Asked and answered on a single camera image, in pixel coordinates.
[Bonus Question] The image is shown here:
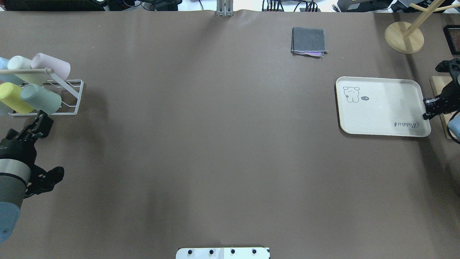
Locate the light blue cup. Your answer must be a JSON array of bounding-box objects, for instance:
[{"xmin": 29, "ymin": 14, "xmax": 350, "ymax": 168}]
[{"xmin": 0, "ymin": 57, "xmax": 22, "ymax": 86}]

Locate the wooden cutting board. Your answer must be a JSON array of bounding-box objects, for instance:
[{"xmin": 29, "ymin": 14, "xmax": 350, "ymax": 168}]
[{"xmin": 430, "ymin": 76, "xmax": 458, "ymax": 139}]

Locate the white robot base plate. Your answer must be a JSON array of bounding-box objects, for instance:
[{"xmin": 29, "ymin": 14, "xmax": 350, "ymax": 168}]
[{"xmin": 175, "ymin": 246, "xmax": 271, "ymax": 259}]

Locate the yellow cup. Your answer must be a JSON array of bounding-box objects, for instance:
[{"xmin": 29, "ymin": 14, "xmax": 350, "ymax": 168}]
[{"xmin": 0, "ymin": 82, "xmax": 34, "ymax": 114}]

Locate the dark brown tray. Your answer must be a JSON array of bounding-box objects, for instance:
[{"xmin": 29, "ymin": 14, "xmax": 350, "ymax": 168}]
[{"xmin": 443, "ymin": 25, "xmax": 460, "ymax": 49}]

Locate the white cup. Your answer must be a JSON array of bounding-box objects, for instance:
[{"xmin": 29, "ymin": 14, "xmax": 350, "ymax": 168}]
[{"xmin": 7, "ymin": 55, "xmax": 48, "ymax": 85}]

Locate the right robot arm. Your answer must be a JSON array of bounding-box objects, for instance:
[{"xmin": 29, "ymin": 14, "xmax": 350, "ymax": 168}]
[{"xmin": 50, "ymin": 60, "xmax": 459, "ymax": 191}]

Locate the cream rabbit tray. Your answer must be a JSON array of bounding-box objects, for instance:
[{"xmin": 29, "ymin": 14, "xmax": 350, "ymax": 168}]
[{"xmin": 335, "ymin": 76, "xmax": 432, "ymax": 137}]

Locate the white wire cup rack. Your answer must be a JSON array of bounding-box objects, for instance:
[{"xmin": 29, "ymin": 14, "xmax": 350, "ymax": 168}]
[{"xmin": 0, "ymin": 68, "xmax": 84, "ymax": 116}]

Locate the aluminium frame post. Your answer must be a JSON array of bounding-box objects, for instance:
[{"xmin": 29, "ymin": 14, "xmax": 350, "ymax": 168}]
[{"xmin": 216, "ymin": 0, "xmax": 234, "ymax": 17}]

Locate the grey folded cloth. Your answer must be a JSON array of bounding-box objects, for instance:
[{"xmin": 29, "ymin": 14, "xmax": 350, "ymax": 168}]
[{"xmin": 291, "ymin": 27, "xmax": 328, "ymax": 58}]

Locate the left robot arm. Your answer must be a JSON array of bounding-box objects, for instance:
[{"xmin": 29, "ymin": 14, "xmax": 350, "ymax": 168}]
[{"xmin": 0, "ymin": 110, "xmax": 64, "ymax": 242}]

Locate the green cup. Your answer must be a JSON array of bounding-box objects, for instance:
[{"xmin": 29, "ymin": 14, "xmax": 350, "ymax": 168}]
[{"xmin": 20, "ymin": 84, "xmax": 62, "ymax": 115}]

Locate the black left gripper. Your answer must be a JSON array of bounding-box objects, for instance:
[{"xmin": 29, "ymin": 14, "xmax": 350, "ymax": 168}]
[{"xmin": 1, "ymin": 110, "xmax": 65, "ymax": 198}]

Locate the pink cup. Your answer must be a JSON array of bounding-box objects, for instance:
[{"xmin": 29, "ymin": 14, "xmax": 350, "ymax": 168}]
[{"xmin": 31, "ymin": 53, "xmax": 71, "ymax": 80}]

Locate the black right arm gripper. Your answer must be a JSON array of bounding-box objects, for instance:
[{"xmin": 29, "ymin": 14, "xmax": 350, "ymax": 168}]
[{"xmin": 423, "ymin": 58, "xmax": 460, "ymax": 120}]

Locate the wooden mug tree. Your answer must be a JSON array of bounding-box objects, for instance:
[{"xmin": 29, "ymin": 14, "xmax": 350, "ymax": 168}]
[{"xmin": 384, "ymin": 0, "xmax": 460, "ymax": 54}]

